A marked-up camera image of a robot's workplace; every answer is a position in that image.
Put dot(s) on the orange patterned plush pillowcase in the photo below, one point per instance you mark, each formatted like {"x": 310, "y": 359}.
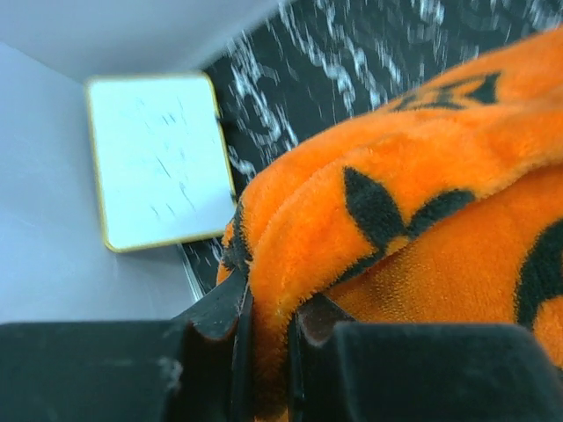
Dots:
{"x": 441, "y": 206}

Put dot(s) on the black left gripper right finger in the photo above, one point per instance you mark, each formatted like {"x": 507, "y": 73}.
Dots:
{"x": 314, "y": 362}

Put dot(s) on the small white dry-erase board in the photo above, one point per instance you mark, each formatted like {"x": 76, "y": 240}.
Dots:
{"x": 160, "y": 159}

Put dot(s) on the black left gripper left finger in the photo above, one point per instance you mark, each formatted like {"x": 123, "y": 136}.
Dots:
{"x": 216, "y": 356}

